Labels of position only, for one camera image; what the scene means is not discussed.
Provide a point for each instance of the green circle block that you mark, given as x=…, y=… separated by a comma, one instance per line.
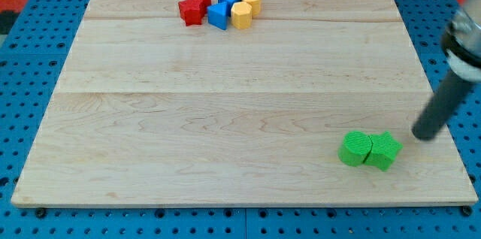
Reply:
x=354, y=148

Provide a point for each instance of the red star block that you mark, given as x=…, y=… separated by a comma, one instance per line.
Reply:
x=191, y=11

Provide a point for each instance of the green star block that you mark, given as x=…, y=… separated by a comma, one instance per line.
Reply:
x=383, y=152

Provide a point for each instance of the yellow hexagon block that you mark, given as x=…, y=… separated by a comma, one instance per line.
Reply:
x=241, y=15

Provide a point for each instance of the wooden board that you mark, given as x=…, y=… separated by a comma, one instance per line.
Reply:
x=149, y=112

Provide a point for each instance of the blue triangle block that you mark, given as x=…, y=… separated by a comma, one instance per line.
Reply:
x=217, y=15

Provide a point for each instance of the yellow heart block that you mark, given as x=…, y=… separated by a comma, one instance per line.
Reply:
x=256, y=6

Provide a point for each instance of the grey pusher rod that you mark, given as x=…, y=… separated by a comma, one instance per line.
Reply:
x=451, y=91

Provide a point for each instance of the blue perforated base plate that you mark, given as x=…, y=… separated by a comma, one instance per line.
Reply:
x=32, y=57

